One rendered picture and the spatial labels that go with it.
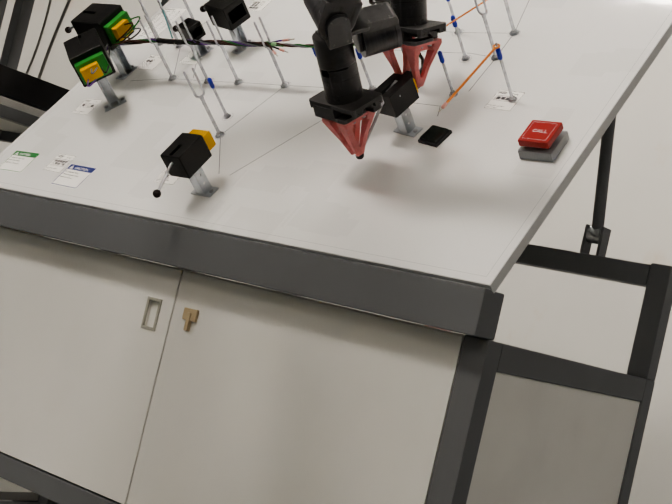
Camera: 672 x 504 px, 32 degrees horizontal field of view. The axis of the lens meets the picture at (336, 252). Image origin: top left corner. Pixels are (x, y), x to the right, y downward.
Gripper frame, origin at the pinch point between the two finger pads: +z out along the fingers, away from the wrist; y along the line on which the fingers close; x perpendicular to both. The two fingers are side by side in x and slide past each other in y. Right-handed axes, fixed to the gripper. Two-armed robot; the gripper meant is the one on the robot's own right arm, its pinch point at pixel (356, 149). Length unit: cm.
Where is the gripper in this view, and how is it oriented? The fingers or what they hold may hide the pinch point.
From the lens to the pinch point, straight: 181.2
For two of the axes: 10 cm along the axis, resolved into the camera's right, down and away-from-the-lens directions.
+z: 2.0, 8.3, 5.2
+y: -6.7, -2.7, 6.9
